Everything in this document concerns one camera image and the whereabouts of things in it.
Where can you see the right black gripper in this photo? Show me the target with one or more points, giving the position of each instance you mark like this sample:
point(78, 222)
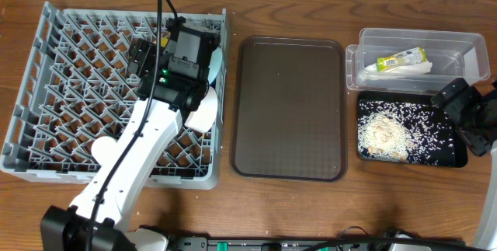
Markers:
point(478, 144)

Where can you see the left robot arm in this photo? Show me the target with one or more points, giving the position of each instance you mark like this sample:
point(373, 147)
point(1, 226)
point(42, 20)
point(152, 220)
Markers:
point(175, 91)

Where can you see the dark brown tray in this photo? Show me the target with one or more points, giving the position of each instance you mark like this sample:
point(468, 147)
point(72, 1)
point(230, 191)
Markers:
point(290, 110)

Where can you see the white napkin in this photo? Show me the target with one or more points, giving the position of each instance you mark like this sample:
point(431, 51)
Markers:
point(371, 71)

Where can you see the black equipment bar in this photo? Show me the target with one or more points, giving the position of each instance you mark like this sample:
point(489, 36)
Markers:
point(353, 238)

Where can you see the white paper cup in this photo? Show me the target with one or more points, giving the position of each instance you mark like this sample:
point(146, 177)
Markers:
point(103, 150)

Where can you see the clear plastic bin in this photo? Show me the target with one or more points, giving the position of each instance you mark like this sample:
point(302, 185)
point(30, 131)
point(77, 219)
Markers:
point(453, 55)

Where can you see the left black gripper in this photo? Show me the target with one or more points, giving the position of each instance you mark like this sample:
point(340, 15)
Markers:
point(140, 57)

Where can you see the rice and nuts pile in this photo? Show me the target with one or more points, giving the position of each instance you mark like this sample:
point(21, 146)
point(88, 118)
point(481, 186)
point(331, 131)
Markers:
point(392, 134)

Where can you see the grey dishwasher rack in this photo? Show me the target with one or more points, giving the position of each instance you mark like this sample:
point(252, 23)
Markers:
point(76, 88)

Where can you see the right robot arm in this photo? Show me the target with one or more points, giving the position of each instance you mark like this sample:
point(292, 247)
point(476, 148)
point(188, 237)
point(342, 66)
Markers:
point(486, 234)

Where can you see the pink white bowl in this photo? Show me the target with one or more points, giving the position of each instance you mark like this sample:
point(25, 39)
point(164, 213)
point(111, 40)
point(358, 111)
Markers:
point(204, 117)

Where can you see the black waste tray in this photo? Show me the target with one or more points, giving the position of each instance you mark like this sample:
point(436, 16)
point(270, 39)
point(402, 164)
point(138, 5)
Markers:
point(458, 154)

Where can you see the green yellow snack wrapper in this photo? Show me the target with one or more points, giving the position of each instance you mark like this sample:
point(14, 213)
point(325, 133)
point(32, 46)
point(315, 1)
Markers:
point(415, 55)

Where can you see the light blue bowl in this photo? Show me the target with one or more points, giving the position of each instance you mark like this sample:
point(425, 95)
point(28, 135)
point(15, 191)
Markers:
point(216, 61)

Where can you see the yellow plate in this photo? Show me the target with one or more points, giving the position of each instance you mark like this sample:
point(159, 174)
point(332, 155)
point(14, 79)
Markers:
point(164, 41)

